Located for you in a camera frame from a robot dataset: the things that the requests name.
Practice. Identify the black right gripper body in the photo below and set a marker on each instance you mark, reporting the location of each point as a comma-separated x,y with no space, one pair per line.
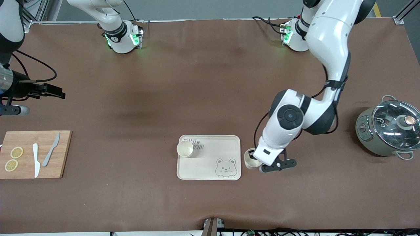
21,89

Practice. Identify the white plastic cup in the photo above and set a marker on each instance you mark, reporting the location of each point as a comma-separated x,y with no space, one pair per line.
184,149
248,164

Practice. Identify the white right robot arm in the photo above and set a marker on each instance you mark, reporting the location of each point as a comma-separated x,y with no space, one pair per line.
115,36

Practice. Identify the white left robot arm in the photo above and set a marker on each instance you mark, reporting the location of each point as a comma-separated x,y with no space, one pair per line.
328,32

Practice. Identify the white bear print tray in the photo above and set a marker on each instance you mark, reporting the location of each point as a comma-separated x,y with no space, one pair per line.
203,167

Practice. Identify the grey plastic knife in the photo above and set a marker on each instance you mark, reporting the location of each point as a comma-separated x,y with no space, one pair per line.
48,157

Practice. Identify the yellow lemon slice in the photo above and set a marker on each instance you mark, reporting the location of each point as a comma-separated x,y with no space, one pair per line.
11,165
16,152

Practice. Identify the wooden cutting board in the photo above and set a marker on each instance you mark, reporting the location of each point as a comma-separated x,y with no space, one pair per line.
62,164

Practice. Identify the white plastic knife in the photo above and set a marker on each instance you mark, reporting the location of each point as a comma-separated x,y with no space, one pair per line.
36,164

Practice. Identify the glass pot lid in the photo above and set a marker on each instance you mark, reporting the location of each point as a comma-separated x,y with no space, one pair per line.
387,121

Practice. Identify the aluminium frame profile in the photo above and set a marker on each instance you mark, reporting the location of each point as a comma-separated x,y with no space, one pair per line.
398,20
28,26

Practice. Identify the table edge clamp bracket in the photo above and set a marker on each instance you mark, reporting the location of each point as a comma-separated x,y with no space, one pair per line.
210,227

